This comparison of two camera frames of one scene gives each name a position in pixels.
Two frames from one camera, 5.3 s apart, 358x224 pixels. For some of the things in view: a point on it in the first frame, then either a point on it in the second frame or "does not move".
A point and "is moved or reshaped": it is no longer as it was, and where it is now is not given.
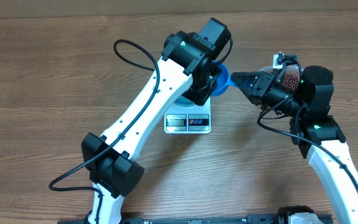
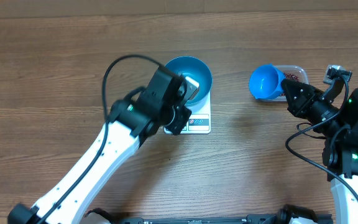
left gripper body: (201, 93) → (179, 121)
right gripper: (265, 84) → (309, 98)
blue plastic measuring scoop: (223, 81) is moved or reshaped
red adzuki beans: (291, 81) does not move
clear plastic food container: (289, 75) does not move
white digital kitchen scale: (194, 120) does not move
